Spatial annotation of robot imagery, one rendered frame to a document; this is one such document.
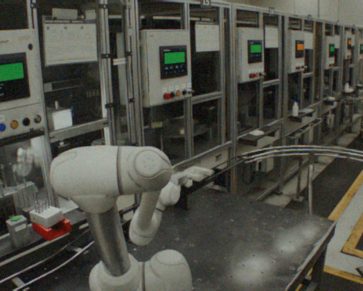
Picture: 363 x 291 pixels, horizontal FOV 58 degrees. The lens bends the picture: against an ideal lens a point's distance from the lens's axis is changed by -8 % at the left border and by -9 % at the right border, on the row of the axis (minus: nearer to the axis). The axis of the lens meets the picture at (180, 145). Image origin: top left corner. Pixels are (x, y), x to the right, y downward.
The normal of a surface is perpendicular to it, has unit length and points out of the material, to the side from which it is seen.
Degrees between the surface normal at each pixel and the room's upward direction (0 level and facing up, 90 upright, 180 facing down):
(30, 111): 90
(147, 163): 61
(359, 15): 90
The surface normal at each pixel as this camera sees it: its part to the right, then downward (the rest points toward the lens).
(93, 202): 0.06, 0.73
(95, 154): -0.01, -0.62
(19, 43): 0.76, 0.16
